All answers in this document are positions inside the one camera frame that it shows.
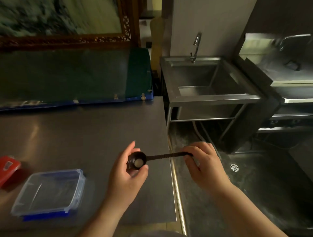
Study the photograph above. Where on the person's right hand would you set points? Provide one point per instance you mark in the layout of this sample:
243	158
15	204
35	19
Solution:
207	171

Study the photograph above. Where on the person's left hand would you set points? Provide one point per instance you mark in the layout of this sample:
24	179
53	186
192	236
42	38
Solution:
124	180

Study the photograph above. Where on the person's left thumb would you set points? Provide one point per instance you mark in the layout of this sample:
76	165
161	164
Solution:
140	172

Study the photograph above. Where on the person's right thumb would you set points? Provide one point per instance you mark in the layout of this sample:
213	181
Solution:
189	161

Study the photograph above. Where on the black measuring scoop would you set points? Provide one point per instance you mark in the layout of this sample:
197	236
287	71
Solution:
146	158

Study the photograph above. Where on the person's right forearm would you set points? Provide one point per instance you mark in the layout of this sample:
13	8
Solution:
247	214

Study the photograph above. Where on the person's left forearm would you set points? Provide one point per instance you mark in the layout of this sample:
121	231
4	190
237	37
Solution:
100	219

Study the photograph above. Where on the round floor drain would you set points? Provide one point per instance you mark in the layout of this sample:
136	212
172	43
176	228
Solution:
234	167

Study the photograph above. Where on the stainless steel sink stand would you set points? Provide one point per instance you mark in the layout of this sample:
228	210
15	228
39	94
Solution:
207	88

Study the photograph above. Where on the clear plastic container blue lid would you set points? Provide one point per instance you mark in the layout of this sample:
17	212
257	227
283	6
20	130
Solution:
49	194

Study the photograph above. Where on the chrome sink faucet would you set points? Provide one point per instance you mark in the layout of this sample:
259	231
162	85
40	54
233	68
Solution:
195	47

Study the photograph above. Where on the green folded board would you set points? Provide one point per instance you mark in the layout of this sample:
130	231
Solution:
73	75

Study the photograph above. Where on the stainless steel counter unit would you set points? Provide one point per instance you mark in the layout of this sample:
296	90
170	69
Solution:
281	80

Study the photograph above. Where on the red box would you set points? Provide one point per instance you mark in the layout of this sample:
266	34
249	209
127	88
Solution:
7	169

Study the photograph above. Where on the curved chrome faucet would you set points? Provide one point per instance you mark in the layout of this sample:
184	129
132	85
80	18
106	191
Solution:
292	40

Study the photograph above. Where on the framed landscape painting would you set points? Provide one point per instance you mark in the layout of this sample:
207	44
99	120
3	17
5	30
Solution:
66	22

